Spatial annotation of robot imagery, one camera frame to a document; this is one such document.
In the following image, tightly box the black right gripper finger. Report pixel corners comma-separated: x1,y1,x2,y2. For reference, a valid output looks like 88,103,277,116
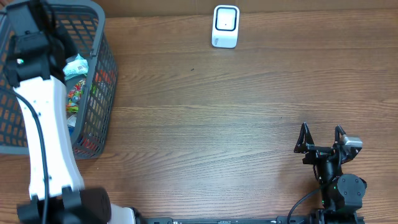
294,122,314,153
335,125,346,145

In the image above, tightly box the green colourful candy bag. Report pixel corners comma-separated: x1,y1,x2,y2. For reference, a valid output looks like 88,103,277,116
66,78,86,113

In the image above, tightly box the light blue snack packet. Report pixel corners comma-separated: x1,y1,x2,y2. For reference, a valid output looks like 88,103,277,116
63,54,89,80

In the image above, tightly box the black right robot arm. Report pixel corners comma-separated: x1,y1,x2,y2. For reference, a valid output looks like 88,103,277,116
287,123,367,223

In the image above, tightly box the white barcode scanner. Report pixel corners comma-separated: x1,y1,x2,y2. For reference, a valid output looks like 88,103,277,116
211,5,240,49

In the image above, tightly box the grey plastic shopping basket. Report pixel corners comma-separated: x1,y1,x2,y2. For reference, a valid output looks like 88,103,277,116
1,1,118,159

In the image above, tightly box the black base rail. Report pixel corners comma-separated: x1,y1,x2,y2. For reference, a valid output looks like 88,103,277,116
136,215,355,224

